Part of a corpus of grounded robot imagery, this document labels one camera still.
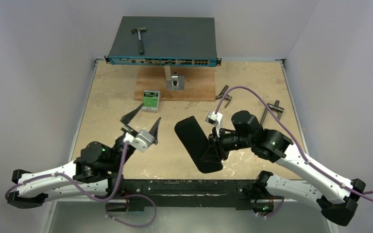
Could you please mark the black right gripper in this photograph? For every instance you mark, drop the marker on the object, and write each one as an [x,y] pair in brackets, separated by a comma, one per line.
[214,143]

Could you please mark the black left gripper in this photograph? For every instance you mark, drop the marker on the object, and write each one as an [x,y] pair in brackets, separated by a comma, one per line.
[154,129]

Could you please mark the black zipper tool case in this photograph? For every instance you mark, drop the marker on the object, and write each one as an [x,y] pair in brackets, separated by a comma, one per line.
[195,142]

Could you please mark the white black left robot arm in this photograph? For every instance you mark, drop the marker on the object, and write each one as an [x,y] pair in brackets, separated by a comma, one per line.
[96,173]

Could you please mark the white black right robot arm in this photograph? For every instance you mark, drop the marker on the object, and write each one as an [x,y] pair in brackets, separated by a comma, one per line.
[334,195]

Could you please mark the green grey device box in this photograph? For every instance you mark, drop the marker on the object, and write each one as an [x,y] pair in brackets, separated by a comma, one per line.
[150,100]

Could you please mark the brown wooden board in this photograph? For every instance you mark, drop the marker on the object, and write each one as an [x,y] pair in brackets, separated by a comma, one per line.
[199,83]

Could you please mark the small grey hammer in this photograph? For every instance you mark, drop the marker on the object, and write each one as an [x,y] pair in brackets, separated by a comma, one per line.
[139,32]

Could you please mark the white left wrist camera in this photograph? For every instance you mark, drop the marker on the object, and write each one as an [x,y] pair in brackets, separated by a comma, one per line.
[141,141]

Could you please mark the aluminium table frame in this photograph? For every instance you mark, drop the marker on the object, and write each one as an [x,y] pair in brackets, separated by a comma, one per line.
[111,96]

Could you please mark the metal bracket stand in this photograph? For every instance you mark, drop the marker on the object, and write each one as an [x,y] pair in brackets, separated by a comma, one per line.
[174,82]

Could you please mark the small metal door handle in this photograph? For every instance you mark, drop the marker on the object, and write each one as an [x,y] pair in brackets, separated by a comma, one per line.
[227,98]

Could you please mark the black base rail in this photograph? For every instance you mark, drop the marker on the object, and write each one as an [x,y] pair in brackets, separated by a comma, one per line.
[137,194]

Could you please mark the grey network switch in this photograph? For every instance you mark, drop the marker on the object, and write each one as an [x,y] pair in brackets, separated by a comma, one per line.
[168,41]

